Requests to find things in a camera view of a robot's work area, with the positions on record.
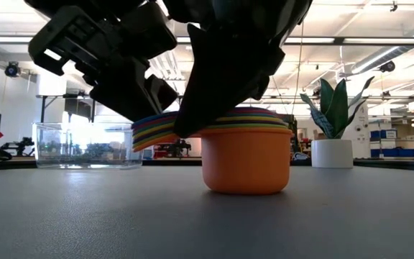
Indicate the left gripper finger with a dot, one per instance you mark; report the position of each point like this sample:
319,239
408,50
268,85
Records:
225,72
135,93

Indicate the orange plastic measuring cup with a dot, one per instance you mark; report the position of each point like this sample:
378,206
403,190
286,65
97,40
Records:
246,162

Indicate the red plastic measuring cup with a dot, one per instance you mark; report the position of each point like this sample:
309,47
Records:
153,124

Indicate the black ceiling camera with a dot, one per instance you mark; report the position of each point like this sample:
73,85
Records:
387,66
12,69

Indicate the purple plastic measuring cup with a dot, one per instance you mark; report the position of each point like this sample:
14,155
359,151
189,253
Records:
153,135

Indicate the potted plant in white pot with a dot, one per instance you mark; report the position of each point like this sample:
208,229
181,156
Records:
332,153

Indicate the blue storage bins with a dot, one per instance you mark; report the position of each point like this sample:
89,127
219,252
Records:
383,135

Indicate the black metal rack frame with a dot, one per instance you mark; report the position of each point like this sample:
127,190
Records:
77,106

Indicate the clear plastic container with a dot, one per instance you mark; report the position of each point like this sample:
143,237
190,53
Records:
85,144

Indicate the teal plastic measuring cup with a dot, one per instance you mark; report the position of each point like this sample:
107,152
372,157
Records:
153,127

